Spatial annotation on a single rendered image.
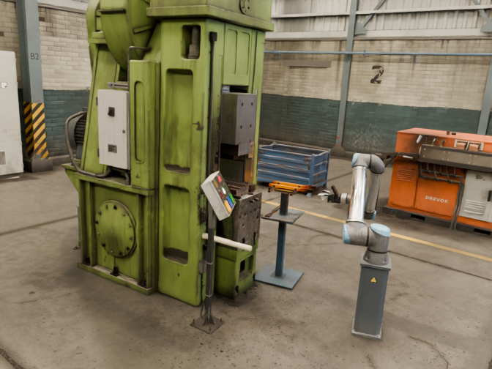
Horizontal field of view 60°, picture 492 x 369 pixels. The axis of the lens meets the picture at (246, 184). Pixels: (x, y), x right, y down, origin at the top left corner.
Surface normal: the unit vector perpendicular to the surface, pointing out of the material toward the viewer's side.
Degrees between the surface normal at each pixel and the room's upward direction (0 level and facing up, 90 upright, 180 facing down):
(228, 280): 89
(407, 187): 92
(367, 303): 90
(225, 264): 89
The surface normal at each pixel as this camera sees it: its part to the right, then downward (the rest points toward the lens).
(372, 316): -0.30, 0.22
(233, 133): -0.52, 0.18
